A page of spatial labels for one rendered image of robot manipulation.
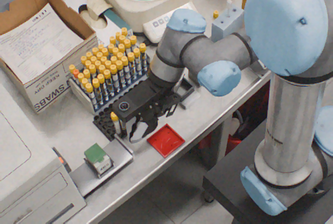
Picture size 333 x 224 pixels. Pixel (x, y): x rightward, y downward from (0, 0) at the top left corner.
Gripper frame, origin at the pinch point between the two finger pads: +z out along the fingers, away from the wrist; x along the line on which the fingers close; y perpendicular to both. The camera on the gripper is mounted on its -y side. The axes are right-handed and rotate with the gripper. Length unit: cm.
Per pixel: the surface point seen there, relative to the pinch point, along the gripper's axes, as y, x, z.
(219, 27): 29.6, 7.1, -22.8
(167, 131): 10.6, -2.4, -0.6
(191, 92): 19.6, 1.1, -7.8
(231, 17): 34.1, 7.5, -25.5
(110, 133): -0.5, 5.6, 3.2
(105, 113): 2.0, 11.2, 2.1
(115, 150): -3.4, 0.7, 3.1
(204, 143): 60, 7, 35
